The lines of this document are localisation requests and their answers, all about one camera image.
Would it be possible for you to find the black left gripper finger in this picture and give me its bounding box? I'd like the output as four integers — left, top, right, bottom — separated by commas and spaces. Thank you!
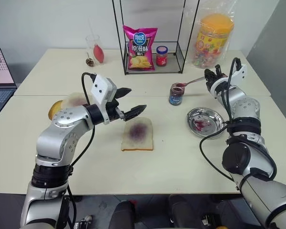
115, 87, 133, 99
123, 104, 148, 121

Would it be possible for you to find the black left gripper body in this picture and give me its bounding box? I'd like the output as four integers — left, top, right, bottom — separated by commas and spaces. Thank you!
106, 94, 126, 122

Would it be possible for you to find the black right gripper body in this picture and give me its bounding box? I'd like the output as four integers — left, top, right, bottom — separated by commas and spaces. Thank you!
206, 73, 228, 84

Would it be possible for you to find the metal spoon with jam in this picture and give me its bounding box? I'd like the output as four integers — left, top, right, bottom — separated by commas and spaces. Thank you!
177, 76, 207, 87

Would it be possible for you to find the white bread slice with jam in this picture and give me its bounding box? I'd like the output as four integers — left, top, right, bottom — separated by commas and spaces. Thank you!
120, 117, 155, 152

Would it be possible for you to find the open blueberry jam jar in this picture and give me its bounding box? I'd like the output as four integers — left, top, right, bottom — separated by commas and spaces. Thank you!
168, 82, 185, 106

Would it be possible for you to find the jam-stained bread slice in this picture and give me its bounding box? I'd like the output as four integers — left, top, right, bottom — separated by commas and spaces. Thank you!
62, 92, 91, 110

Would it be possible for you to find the red jam jar blue lid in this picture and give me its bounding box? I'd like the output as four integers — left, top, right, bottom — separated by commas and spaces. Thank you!
155, 45, 169, 67

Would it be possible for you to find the brown crust bread heel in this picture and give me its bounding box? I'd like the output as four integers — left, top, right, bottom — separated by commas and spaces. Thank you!
48, 100, 64, 121

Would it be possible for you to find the candy jar orange lid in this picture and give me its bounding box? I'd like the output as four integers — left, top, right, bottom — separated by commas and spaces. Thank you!
192, 13, 235, 70

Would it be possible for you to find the candy jar in plastic bag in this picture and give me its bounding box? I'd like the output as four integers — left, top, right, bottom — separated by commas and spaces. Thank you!
184, 0, 238, 71

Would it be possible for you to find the round metal dish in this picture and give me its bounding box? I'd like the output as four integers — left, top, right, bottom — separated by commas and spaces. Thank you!
186, 107, 226, 139

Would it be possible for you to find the small brown pinecone ornament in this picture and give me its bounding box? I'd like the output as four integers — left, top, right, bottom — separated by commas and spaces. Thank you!
85, 53, 96, 67

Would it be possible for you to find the red oval ornament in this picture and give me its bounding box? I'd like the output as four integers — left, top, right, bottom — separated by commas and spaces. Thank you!
93, 43, 105, 64

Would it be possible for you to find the pink potato chip bag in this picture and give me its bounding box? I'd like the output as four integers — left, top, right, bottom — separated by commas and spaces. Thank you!
123, 24, 158, 72

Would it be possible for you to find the clear glass cup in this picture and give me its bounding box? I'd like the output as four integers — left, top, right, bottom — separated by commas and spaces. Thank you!
85, 34, 106, 65

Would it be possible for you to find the dark rounded shape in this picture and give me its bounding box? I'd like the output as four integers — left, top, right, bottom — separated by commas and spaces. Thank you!
109, 199, 137, 229
167, 194, 201, 229

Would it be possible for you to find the open laptop computer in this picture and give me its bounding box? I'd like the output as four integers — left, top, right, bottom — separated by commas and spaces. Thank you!
0, 47, 18, 121

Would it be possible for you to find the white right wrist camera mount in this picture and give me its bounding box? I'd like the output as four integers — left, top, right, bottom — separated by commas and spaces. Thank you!
209, 63, 248, 98

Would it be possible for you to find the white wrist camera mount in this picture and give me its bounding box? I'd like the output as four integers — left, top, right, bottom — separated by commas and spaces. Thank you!
90, 74, 118, 125
209, 63, 248, 98

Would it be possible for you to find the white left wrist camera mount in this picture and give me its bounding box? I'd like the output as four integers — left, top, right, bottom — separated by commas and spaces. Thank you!
90, 74, 118, 125

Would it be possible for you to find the black wire rack frame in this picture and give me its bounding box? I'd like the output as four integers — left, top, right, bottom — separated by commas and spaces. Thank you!
112, 0, 201, 76

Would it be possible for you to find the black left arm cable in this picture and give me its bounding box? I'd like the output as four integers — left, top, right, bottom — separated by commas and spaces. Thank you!
66, 72, 97, 229

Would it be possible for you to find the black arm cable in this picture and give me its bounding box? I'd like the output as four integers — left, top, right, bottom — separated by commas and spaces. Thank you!
199, 57, 244, 191
66, 72, 97, 229

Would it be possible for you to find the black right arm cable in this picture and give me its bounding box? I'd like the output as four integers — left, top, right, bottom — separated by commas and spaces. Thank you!
199, 57, 244, 191

